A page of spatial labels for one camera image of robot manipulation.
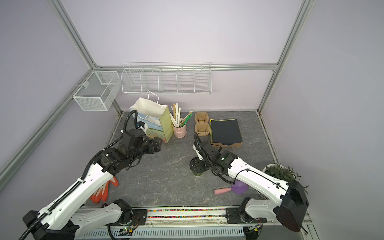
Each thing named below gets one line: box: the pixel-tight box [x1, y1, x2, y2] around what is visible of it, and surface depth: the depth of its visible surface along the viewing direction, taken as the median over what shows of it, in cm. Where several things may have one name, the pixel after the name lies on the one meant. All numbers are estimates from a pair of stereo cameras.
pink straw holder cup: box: [173, 123, 187, 139], surface depth 106 cm
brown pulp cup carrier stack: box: [194, 111, 211, 137], surface depth 108 cm
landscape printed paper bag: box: [129, 90, 174, 144], surface depth 92 cm
